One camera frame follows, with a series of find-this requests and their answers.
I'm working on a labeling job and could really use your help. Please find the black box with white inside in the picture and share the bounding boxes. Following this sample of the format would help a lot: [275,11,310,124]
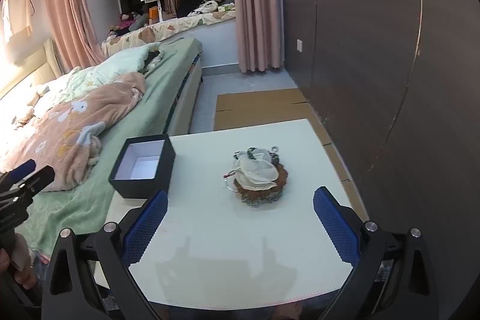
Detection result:
[108,134,177,199]

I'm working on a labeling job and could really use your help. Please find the floral pillows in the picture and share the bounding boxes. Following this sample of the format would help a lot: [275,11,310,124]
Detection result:
[187,0,238,18]

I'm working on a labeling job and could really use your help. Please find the white mesh pouch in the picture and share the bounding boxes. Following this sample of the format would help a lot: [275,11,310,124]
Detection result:
[233,151,281,190]

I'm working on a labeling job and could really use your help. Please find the white bed base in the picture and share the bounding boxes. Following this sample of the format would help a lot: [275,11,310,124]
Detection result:
[165,53,206,136]

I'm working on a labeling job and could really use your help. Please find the white hanging garment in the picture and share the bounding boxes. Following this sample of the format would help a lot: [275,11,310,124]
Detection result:
[1,0,35,44]

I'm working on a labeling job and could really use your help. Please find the green bedsheet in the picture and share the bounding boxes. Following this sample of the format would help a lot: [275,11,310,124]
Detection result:
[28,37,204,257]

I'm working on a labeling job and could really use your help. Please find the flat cardboard sheet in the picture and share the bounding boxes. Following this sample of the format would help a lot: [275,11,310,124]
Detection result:
[213,88,350,186]

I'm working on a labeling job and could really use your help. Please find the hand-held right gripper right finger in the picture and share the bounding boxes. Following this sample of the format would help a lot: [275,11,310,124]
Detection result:
[313,187,439,320]

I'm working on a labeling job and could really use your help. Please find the pale green quilt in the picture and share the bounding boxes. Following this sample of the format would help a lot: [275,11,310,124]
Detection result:
[33,42,163,107]

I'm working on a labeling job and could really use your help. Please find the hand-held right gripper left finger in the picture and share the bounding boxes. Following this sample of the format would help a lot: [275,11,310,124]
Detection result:
[41,189,169,320]

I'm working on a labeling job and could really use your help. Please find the person's left hand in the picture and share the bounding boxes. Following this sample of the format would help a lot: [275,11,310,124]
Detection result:
[0,233,39,291]

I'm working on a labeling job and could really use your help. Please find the floral window seat cushion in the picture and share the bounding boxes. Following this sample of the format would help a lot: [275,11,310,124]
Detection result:
[100,10,238,57]

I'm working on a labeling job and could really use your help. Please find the pile of jewelry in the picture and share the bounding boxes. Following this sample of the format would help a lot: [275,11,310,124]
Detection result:
[224,145,290,209]

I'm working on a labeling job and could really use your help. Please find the dark brown wardrobe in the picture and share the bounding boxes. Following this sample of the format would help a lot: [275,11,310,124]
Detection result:
[279,0,480,306]

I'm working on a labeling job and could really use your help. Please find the beige headboard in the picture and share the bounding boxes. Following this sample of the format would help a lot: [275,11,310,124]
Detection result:
[0,38,65,101]

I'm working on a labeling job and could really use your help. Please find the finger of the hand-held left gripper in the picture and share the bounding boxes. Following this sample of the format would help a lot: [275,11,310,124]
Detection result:
[0,160,37,186]
[7,166,56,200]

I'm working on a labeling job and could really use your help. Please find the pink floral blanket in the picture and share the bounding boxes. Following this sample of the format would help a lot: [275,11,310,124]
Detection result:
[0,73,148,192]

